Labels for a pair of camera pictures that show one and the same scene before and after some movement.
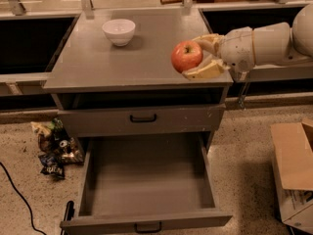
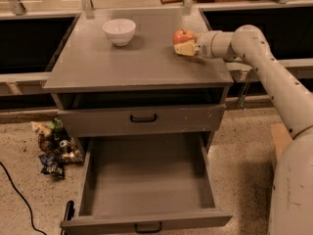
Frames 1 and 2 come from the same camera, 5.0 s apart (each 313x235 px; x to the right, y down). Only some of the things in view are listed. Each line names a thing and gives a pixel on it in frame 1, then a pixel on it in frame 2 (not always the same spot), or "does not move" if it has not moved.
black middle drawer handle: (147, 231) does not move
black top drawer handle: (143, 119) does not move
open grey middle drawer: (148, 183) does not move
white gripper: (237, 49) -> (205, 44)
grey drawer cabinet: (112, 74) does not move
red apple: (186, 55) -> (182, 35)
